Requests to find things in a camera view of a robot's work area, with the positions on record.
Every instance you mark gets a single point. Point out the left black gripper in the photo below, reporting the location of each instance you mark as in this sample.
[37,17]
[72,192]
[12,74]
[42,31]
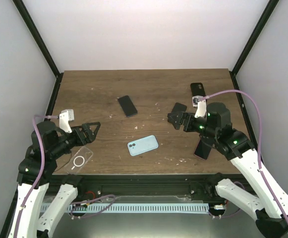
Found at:
[90,137]

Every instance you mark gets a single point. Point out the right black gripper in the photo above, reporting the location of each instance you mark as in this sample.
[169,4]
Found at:
[188,117]

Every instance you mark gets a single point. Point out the clear magsafe phone case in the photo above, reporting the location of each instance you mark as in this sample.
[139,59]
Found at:
[78,160]

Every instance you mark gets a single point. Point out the pink-edged black phone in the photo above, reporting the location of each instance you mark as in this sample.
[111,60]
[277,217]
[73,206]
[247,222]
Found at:
[202,151]

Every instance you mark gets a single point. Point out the light blue phone case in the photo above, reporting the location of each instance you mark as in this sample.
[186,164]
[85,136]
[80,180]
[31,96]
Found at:
[142,145]

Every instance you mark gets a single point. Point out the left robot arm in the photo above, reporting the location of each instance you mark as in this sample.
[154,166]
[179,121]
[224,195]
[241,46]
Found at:
[49,143]

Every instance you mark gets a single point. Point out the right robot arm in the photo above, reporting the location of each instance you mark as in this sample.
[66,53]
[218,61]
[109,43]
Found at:
[268,207]

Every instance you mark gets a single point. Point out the black phone case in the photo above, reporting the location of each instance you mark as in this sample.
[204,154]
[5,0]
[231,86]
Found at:
[197,89]

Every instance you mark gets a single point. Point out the blue-edged black phone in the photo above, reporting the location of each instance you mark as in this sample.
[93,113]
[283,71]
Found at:
[127,106]

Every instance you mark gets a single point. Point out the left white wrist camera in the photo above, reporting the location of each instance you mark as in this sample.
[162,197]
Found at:
[65,117]

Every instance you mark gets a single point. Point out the black aluminium frame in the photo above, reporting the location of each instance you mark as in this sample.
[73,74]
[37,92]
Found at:
[106,189]

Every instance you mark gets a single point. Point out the light blue slotted cable duct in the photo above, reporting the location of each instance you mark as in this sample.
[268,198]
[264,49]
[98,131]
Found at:
[185,208]

